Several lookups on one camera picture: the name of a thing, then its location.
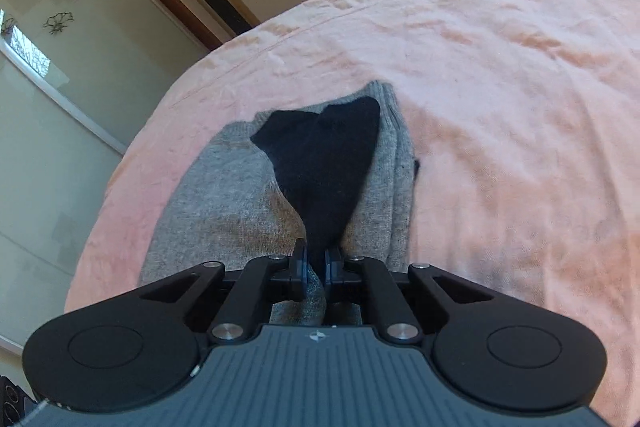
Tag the flower print glass sliding door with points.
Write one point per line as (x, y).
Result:
(65, 107)

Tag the grey sweater with navy sleeves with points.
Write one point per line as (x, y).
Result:
(220, 207)

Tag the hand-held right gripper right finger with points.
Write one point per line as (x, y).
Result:
(330, 264)

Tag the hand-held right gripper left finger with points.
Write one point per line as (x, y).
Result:
(300, 263)

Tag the pink bed sheet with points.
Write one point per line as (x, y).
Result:
(500, 107)

